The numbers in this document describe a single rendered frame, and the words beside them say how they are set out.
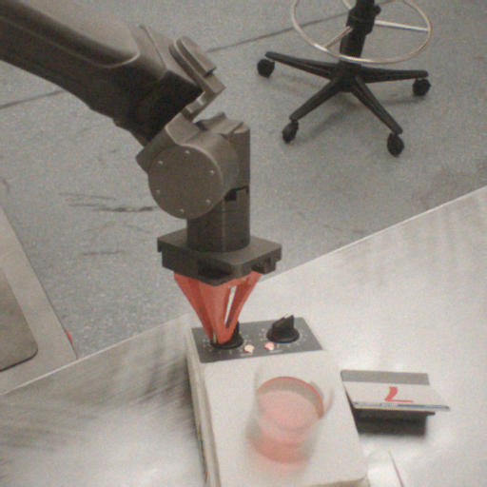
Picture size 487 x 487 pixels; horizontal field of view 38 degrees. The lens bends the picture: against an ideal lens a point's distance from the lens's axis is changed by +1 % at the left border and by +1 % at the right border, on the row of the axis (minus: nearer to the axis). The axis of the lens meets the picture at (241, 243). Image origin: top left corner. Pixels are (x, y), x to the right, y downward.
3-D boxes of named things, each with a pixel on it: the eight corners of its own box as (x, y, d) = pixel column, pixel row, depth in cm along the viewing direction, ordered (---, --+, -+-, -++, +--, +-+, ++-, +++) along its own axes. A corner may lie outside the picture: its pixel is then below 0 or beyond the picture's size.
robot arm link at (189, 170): (186, 31, 60) (121, 102, 64) (138, 43, 50) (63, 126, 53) (282, 138, 61) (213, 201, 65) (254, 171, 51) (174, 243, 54)
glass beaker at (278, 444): (250, 391, 61) (261, 338, 55) (323, 409, 61) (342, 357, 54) (233, 469, 57) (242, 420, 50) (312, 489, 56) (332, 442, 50)
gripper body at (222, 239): (237, 285, 59) (236, 201, 57) (154, 257, 66) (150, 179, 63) (284, 263, 64) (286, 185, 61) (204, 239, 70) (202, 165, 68)
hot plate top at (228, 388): (201, 367, 63) (201, 361, 62) (331, 353, 65) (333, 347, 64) (222, 504, 55) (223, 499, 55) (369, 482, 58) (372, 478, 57)
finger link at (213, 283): (217, 362, 63) (215, 265, 60) (162, 338, 68) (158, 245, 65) (264, 336, 68) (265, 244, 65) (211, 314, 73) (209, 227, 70)
